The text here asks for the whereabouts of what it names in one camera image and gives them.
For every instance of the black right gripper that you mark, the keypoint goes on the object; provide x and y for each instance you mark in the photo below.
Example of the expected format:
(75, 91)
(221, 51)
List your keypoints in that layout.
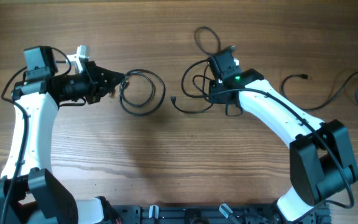
(216, 93)

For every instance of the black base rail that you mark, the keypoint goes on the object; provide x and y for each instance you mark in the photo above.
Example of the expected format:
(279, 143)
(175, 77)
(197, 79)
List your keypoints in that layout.
(247, 214)

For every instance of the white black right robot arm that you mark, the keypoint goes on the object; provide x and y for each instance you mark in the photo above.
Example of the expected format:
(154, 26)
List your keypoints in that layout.
(322, 162)

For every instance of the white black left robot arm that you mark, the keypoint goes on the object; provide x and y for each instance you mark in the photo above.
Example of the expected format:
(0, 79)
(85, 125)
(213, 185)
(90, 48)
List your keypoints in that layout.
(29, 192)

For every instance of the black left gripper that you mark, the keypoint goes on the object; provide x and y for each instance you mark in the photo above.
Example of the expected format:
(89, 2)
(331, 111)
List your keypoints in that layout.
(92, 82)

